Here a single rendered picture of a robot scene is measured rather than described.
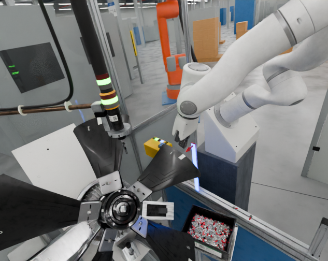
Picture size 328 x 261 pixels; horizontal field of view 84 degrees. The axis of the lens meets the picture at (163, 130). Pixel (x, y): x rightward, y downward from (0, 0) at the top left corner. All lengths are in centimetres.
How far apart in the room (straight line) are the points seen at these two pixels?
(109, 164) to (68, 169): 27
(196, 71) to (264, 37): 17
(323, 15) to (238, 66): 17
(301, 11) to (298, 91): 48
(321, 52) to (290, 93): 22
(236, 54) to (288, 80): 47
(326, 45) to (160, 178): 69
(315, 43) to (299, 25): 26
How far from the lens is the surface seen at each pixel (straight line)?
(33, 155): 94
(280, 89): 95
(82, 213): 69
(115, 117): 53
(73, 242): 80
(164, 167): 78
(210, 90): 47
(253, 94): 101
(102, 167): 71
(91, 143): 75
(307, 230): 217
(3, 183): 65
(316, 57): 79
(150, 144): 115
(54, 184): 91
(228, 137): 113
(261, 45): 51
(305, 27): 52
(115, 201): 64
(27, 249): 83
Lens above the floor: 171
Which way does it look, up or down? 30 degrees down
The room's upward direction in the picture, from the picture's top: 10 degrees counter-clockwise
